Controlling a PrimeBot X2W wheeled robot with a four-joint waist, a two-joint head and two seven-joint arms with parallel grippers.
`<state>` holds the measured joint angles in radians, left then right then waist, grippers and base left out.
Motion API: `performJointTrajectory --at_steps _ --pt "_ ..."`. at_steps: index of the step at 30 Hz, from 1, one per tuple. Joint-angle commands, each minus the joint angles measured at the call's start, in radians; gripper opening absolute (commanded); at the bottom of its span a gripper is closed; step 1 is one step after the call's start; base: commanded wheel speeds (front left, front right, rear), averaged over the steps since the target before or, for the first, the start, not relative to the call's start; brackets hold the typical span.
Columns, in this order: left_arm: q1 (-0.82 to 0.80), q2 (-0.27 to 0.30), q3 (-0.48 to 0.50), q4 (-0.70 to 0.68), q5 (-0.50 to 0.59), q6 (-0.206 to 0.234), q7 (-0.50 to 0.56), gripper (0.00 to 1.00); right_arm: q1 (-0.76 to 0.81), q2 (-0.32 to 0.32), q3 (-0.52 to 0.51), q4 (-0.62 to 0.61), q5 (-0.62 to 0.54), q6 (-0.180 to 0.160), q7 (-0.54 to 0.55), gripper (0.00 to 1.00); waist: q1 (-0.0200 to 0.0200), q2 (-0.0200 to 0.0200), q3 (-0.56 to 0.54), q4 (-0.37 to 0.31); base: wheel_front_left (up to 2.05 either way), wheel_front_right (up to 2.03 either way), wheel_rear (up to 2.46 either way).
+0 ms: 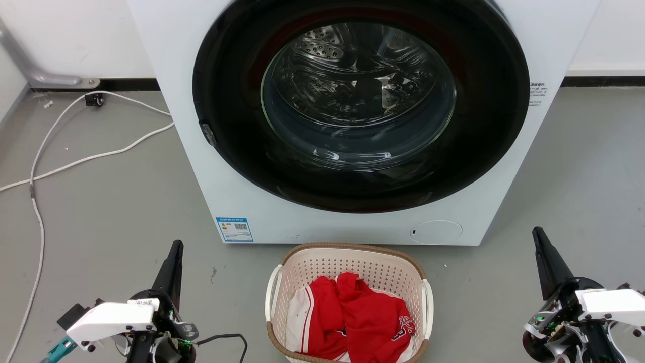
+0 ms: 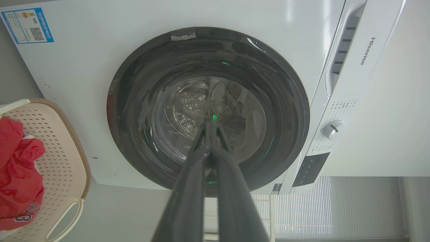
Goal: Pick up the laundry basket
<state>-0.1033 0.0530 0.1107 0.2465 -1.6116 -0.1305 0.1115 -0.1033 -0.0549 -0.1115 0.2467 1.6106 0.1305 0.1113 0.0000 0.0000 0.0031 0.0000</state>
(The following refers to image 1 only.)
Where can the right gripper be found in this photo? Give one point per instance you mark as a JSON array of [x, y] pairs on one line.
[[559, 327]]

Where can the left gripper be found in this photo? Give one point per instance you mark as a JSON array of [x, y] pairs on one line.
[[174, 330]]

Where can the beige perforated laundry basket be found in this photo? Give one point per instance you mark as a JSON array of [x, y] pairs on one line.
[[322, 263]]

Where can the blue energy label sticker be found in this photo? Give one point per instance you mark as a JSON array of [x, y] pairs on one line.
[[234, 229]]

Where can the white front-load washing machine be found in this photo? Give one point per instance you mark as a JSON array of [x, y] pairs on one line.
[[242, 191]]

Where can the round white filter cover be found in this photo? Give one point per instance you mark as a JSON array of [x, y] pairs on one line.
[[436, 232]]

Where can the red and white shorts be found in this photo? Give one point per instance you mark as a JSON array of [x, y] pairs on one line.
[[315, 317]]

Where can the small text sticker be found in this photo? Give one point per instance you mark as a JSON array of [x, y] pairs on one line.
[[537, 94]]

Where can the red jersey shirt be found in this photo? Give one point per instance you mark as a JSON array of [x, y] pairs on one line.
[[373, 317]]

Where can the black round washer door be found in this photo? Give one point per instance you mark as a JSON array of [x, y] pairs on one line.
[[237, 75]]

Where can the grey floor pipe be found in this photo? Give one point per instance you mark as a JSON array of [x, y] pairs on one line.
[[30, 70]]

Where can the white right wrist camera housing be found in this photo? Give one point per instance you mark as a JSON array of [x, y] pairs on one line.
[[612, 301]]

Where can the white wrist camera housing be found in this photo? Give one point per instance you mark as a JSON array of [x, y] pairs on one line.
[[108, 320], [612, 301]]

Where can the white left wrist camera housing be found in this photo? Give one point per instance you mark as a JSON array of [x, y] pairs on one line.
[[108, 320]]

